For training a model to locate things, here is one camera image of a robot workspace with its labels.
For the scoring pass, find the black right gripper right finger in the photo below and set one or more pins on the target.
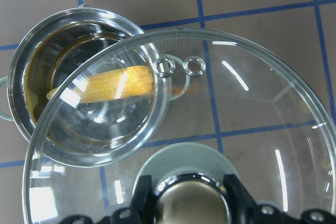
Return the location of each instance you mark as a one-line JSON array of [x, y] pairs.
[[244, 209]]

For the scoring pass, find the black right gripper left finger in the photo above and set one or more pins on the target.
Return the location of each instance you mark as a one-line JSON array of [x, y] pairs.
[[141, 208]]

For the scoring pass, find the yellow corn cob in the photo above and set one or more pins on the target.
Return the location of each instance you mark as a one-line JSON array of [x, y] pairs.
[[113, 85]]

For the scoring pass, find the pale green steel pot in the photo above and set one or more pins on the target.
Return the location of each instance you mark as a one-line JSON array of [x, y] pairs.
[[70, 44]]

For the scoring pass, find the glass pot lid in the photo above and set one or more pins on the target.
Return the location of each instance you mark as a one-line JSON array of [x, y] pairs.
[[245, 112]]

